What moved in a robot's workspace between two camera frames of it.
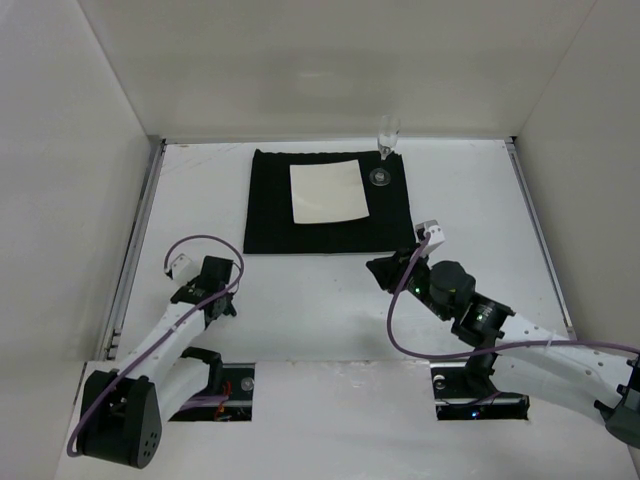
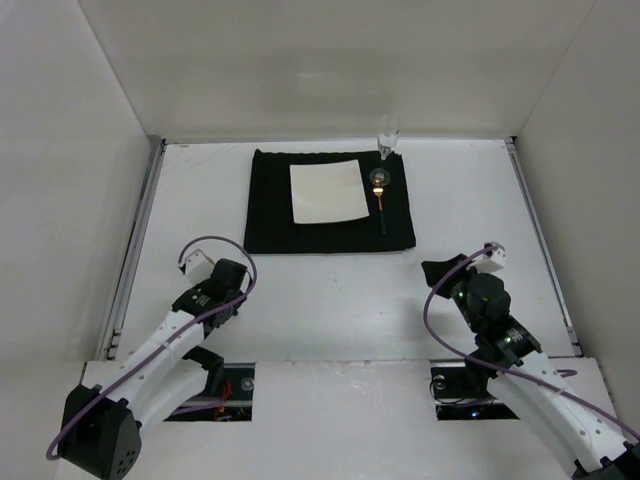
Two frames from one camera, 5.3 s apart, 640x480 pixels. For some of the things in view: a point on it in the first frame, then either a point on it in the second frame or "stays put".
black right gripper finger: (390, 270) -> (435, 270)
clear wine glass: (387, 137) stays put
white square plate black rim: (328, 192) stays put
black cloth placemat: (270, 222) stays put
